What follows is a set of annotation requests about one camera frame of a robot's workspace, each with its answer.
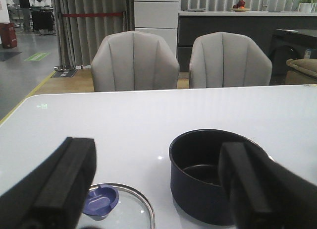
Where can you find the beige cushion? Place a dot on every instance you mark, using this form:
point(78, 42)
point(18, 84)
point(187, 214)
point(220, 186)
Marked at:
point(307, 66)

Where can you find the left grey upholstered chair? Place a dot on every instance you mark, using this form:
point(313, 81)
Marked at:
point(134, 60)

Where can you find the person in black clothes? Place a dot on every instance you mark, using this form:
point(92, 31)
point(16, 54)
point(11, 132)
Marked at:
point(25, 7)

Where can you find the grey upholstered chair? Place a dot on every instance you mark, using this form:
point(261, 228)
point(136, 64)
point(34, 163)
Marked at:
point(134, 60)
point(223, 59)

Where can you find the red trash bin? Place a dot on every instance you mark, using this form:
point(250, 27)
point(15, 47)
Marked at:
point(8, 36)

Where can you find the dark grey counter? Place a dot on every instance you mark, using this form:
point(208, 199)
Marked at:
point(258, 25)

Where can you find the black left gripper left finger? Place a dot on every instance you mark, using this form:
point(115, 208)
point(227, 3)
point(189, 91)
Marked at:
point(52, 195)

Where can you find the dark blue saucepan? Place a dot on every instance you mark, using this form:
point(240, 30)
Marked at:
point(194, 182)

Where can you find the fruit plate on counter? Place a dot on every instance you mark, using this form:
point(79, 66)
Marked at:
point(240, 7)

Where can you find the red barrier belt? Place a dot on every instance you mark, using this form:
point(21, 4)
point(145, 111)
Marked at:
point(76, 15)

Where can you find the right grey upholstered chair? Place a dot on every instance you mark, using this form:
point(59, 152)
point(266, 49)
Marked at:
point(223, 59)

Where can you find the white drawer cabinet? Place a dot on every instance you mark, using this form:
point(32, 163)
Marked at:
point(158, 17)

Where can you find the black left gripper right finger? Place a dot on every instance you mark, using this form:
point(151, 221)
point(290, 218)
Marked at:
point(261, 193)

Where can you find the glass lid blue knob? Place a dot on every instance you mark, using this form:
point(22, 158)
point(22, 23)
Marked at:
point(116, 206)

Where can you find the potted green plant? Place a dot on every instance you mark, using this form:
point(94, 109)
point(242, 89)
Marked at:
point(306, 5)

